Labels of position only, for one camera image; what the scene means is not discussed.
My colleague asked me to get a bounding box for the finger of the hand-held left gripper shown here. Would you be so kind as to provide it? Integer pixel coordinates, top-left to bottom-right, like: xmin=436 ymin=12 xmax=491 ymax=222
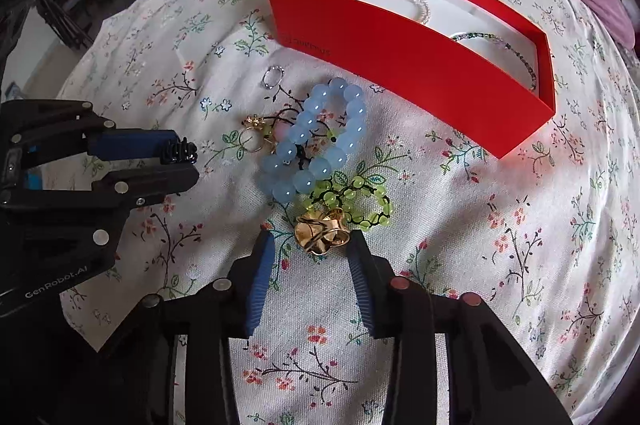
xmin=0 ymin=100 xmax=182 ymax=167
xmin=0 ymin=162 xmax=200 ymax=256

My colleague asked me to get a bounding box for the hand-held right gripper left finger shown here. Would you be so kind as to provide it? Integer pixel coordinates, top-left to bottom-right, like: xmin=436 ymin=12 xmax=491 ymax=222
xmin=60 ymin=230 xmax=277 ymax=425

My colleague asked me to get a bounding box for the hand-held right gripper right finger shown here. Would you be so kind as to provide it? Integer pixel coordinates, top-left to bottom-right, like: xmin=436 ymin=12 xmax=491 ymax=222
xmin=345 ymin=230 xmax=573 ymax=425

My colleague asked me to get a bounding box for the large gold ring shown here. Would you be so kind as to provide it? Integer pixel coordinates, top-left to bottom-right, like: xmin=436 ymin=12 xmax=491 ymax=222
xmin=293 ymin=208 xmax=355 ymax=258

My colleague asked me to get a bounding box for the green bead bracelet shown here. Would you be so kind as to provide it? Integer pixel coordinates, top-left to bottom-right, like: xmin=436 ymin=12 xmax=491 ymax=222
xmin=299 ymin=175 xmax=396 ymax=233

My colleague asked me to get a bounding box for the gold flower ring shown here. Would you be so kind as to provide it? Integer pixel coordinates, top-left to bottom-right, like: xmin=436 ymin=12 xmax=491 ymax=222
xmin=237 ymin=115 xmax=276 ymax=154

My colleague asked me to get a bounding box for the black cord bracelet pink bead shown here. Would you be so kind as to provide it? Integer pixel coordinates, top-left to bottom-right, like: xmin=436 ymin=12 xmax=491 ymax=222
xmin=265 ymin=105 xmax=341 ymax=171

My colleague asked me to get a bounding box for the silver beaded ring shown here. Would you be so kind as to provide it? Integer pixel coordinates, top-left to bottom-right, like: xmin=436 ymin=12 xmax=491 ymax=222
xmin=262 ymin=65 xmax=286 ymax=91

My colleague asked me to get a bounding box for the blue bead bracelet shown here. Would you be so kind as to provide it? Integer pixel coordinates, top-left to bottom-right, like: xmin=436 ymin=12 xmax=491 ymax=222
xmin=259 ymin=76 xmax=367 ymax=206

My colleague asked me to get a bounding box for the red jewelry box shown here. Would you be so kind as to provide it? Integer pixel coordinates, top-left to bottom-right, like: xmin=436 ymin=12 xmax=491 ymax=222
xmin=265 ymin=0 xmax=557 ymax=160

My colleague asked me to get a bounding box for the floral bed sheet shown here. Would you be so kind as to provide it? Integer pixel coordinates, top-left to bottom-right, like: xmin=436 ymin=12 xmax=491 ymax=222
xmin=55 ymin=0 xmax=640 ymax=425

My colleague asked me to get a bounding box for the dark green beaded bracelet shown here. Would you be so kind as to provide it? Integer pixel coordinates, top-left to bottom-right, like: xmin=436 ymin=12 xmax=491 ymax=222
xmin=450 ymin=30 xmax=543 ymax=92

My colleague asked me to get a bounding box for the silver beaded bracelet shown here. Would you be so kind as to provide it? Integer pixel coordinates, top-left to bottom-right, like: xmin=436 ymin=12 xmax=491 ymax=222
xmin=336 ymin=0 xmax=432 ymax=25

